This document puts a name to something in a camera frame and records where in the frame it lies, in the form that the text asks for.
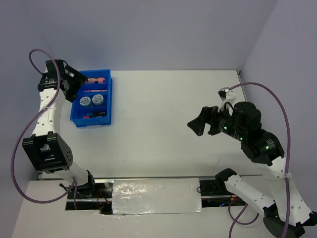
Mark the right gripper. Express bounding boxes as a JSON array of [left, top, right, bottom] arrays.
[[186, 102, 244, 139]]

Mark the blue slime jar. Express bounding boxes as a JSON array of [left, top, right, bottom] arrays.
[[79, 96, 92, 107], [92, 94, 105, 106]]

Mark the orange ballpoint pen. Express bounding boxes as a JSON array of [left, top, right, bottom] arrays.
[[83, 90, 107, 93]]

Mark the pink cap bottle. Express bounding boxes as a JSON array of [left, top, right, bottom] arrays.
[[85, 77, 106, 84]]

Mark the pink cap highlighter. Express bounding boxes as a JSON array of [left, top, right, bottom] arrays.
[[83, 115, 104, 119]]

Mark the blue cap highlighter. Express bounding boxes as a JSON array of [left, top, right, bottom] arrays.
[[87, 111, 107, 116]]

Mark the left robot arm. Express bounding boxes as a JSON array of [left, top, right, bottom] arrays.
[[22, 59, 97, 198]]

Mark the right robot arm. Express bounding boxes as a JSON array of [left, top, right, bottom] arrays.
[[187, 102, 317, 238]]

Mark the blue plastic divided tray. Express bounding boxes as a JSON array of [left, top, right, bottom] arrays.
[[70, 69, 112, 127]]

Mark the silver foil plate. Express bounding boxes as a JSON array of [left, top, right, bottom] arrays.
[[112, 178, 203, 215]]

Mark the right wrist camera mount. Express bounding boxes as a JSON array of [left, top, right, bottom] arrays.
[[218, 87, 236, 112]]

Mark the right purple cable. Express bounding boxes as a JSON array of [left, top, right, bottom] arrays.
[[227, 82, 291, 238]]

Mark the purple cable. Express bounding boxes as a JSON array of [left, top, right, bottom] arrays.
[[10, 49, 77, 211], [227, 82, 291, 238]]

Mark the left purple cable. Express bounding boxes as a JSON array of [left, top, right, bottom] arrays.
[[10, 49, 77, 211]]

